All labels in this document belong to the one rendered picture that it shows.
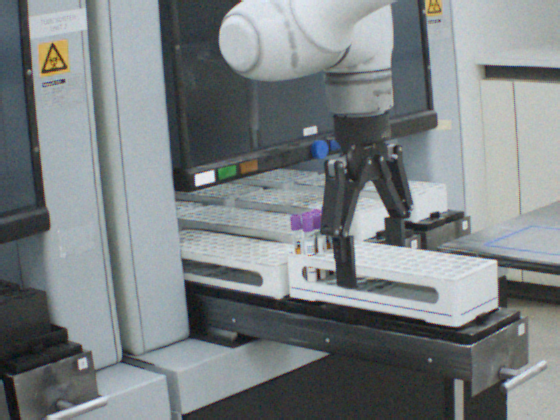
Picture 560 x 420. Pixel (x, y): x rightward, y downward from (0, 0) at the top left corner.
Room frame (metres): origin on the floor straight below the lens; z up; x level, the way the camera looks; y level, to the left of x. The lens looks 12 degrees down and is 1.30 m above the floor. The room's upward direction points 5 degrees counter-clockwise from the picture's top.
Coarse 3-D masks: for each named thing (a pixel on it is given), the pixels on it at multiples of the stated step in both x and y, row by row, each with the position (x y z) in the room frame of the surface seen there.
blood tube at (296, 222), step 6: (294, 216) 1.64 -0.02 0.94; (300, 216) 1.64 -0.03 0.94; (294, 222) 1.64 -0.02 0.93; (300, 222) 1.64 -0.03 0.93; (294, 228) 1.64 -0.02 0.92; (300, 228) 1.64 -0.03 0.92; (294, 234) 1.64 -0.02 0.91; (300, 234) 1.64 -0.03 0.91; (294, 240) 1.64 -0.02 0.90; (300, 240) 1.64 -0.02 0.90; (294, 246) 1.64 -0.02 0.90; (300, 246) 1.64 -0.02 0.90; (300, 252) 1.64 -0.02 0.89
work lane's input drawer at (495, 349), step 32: (192, 288) 1.79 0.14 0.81; (192, 320) 1.78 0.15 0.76; (224, 320) 1.72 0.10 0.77; (256, 320) 1.68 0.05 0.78; (288, 320) 1.63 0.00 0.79; (320, 320) 1.59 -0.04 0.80; (352, 320) 1.56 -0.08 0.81; (384, 320) 1.52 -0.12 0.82; (416, 320) 1.55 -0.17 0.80; (480, 320) 1.47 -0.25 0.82; (512, 320) 1.48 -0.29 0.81; (352, 352) 1.55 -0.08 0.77; (384, 352) 1.51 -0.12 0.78; (416, 352) 1.47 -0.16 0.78; (448, 352) 1.43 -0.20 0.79; (480, 352) 1.42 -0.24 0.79; (512, 352) 1.47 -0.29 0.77; (480, 384) 1.42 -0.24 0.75; (512, 384) 1.40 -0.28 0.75
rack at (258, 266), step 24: (192, 240) 1.87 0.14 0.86; (216, 240) 1.85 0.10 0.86; (240, 240) 1.84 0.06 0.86; (264, 240) 1.82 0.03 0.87; (192, 264) 1.86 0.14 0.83; (216, 264) 1.85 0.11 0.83; (240, 264) 1.72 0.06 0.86; (264, 264) 1.68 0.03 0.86; (240, 288) 1.72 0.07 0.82; (264, 288) 1.68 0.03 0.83; (288, 288) 1.68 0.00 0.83
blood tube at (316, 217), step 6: (312, 216) 1.64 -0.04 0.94; (318, 216) 1.63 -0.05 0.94; (318, 222) 1.63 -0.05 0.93; (318, 228) 1.63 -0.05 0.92; (318, 234) 1.64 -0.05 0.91; (318, 240) 1.64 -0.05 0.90; (318, 246) 1.64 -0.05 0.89; (318, 252) 1.64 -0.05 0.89; (318, 270) 1.64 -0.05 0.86; (324, 270) 1.64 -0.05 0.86; (318, 276) 1.64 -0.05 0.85; (324, 276) 1.64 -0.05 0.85
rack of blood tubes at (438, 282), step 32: (288, 256) 1.65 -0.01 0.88; (320, 256) 1.63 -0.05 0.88; (384, 256) 1.59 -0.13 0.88; (416, 256) 1.58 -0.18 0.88; (448, 256) 1.56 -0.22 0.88; (320, 288) 1.61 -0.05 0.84; (352, 288) 1.59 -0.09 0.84; (384, 288) 1.62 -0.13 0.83; (416, 288) 1.61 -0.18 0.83; (448, 288) 1.45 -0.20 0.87; (480, 288) 1.48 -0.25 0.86; (448, 320) 1.45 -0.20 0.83
